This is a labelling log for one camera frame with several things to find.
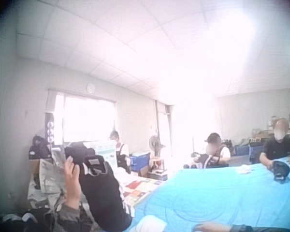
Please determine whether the person's left hand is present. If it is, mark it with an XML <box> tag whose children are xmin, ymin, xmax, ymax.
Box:
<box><xmin>63</xmin><ymin>156</ymin><xmax>82</xmax><ymax>194</ymax></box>

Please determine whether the person's right hand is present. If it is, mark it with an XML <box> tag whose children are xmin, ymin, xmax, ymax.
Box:
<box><xmin>192</xmin><ymin>222</ymin><xmax>233</xmax><ymax>232</ymax></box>

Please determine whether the black garment with white stripes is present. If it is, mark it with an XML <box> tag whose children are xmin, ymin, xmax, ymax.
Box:
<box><xmin>64</xmin><ymin>141</ymin><xmax>134</xmax><ymax>232</ymax></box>

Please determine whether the heap of newspapers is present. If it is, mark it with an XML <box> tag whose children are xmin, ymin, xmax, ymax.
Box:
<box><xmin>27</xmin><ymin>147</ymin><xmax>70</xmax><ymax>210</ymax></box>

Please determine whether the black backpack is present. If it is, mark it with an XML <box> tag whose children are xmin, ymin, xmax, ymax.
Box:
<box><xmin>28</xmin><ymin>135</ymin><xmax>51</xmax><ymax>160</ymax></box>

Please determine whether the black panel with round lights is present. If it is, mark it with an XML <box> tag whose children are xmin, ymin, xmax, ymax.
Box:
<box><xmin>45</xmin><ymin>113</ymin><xmax>55</xmax><ymax>145</ymax></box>

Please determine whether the blue table cloth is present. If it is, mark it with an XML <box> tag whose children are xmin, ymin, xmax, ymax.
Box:
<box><xmin>129</xmin><ymin>155</ymin><xmax>290</xmax><ymax>232</ymax></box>

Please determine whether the white printed paper sheet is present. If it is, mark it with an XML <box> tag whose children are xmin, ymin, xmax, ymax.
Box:
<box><xmin>83</xmin><ymin>140</ymin><xmax>118</xmax><ymax>168</ymax></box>

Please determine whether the window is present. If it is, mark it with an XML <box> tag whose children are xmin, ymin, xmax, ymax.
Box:
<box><xmin>47</xmin><ymin>89</ymin><xmax>118</xmax><ymax>145</ymax></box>

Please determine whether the white fabric piece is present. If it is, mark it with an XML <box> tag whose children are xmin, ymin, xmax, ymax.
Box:
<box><xmin>134</xmin><ymin>215</ymin><xmax>168</xmax><ymax>232</ymax></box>

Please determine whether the colourful printed sheet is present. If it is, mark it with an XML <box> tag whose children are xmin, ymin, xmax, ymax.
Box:
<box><xmin>122</xmin><ymin>175</ymin><xmax>165</xmax><ymax>206</ymax></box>

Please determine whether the blue plastic crate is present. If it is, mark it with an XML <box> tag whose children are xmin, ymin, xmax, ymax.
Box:
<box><xmin>130</xmin><ymin>152</ymin><xmax>151</xmax><ymax>172</ymax></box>

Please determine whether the heap of dark clothes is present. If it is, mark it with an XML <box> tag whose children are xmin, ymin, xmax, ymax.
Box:
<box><xmin>0</xmin><ymin>207</ymin><xmax>63</xmax><ymax>232</ymax></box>

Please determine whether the white cloth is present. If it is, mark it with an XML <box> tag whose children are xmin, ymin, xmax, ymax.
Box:
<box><xmin>235</xmin><ymin>164</ymin><xmax>253</xmax><ymax>174</ymax></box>

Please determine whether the brown cardboard box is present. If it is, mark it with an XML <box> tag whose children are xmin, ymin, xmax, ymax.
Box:
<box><xmin>137</xmin><ymin>166</ymin><xmax>169</xmax><ymax>181</ymax></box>

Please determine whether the standing fan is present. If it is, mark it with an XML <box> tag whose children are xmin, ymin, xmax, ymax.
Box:
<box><xmin>148</xmin><ymin>135</ymin><xmax>166</xmax><ymax>170</ymax></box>

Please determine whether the row of blue crates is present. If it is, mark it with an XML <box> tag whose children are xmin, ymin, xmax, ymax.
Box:
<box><xmin>233</xmin><ymin>142</ymin><xmax>265</xmax><ymax>158</ymax></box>

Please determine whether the black cap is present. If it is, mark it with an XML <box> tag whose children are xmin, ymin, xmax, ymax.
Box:
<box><xmin>272</xmin><ymin>160</ymin><xmax>290</xmax><ymax>182</ymax></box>

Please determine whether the door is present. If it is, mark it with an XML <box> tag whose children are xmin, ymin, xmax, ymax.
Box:
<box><xmin>156</xmin><ymin>100</ymin><xmax>176</xmax><ymax>158</ymax></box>

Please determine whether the shelf with boxes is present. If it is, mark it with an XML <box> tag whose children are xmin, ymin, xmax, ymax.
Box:
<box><xmin>251</xmin><ymin>115</ymin><xmax>290</xmax><ymax>145</ymax></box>

